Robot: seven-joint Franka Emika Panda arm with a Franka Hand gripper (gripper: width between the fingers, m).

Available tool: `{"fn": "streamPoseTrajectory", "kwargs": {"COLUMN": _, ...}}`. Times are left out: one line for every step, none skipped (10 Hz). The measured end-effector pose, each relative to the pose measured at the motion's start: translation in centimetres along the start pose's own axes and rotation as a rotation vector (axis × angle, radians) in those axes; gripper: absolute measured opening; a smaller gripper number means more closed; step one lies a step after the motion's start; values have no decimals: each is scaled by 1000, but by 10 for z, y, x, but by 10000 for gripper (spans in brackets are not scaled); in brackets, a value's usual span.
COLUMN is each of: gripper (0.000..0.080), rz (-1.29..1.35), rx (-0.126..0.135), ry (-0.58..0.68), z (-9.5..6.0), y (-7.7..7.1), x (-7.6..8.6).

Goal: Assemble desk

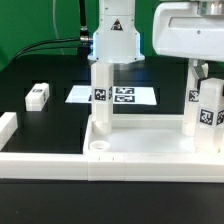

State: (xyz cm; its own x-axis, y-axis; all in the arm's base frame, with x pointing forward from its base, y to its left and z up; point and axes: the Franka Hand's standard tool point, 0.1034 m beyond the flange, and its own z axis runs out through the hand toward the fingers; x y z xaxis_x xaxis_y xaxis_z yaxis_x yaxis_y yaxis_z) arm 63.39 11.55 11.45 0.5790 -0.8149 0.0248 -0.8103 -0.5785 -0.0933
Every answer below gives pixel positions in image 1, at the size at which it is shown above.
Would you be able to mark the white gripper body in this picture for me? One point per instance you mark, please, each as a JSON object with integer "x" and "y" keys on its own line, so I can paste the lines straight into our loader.
{"x": 193, "y": 29}

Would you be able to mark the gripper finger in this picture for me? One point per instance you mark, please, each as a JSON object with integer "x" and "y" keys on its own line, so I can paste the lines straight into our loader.
{"x": 198, "y": 69}

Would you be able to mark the white desk top tray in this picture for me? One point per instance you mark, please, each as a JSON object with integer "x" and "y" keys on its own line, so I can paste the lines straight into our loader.
{"x": 145, "y": 134}

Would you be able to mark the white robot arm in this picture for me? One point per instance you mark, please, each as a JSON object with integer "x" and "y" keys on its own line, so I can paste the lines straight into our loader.
{"x": 116, "y": 39}

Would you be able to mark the fiducial marker board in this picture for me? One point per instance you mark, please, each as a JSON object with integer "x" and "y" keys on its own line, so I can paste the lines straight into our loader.
{"x": 121, "y": 95}

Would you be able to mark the white front fence bar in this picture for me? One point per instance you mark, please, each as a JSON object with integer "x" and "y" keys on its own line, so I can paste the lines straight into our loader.
{"x": 114, "y": 167}

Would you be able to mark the white left fence block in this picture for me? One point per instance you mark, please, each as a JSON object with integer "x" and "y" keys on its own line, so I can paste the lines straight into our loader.
{"x": 8, "y": 125}

